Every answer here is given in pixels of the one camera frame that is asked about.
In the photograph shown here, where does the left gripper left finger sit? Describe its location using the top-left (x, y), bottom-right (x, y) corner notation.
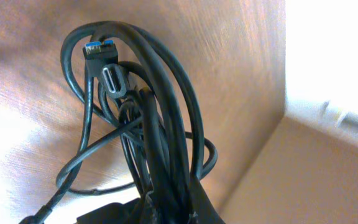
top-left (132, 186), bottom-right (157, 224)

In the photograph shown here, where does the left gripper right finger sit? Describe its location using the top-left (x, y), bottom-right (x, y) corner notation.
top-left (190, 176), bottom-right (225, 224)

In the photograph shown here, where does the thin black usb cable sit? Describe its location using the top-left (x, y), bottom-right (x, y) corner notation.
top-left (56, 63), bottom-right (219, 215)

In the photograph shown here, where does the thick black usb cable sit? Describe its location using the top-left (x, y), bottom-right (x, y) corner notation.
top-left (19, 20), bottom-right (206, 224)

